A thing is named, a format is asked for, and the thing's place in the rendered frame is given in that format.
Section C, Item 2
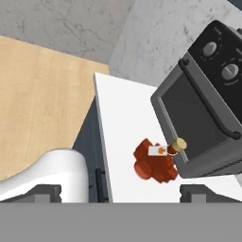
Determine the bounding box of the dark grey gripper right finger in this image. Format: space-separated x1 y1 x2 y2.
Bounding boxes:
179 184 241 203

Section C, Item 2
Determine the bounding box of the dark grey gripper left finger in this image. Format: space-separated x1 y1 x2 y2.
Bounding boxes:
2 184 62 203

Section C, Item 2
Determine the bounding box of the brown cork-capped condiment bottle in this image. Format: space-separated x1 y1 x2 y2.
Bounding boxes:
132 137 188 168

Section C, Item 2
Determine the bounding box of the dark grey cupboard door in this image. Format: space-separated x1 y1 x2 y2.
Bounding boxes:
72 95 110 203

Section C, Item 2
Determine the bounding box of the black and grey toaster oven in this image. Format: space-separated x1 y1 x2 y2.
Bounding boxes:
149 19 242 180

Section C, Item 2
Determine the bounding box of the grey toaster oven knob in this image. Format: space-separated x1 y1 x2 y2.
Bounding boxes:
220 62 240 81
201 41 218 58

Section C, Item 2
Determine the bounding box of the black cupboard handle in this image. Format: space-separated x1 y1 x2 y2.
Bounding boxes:
95 167 106 203

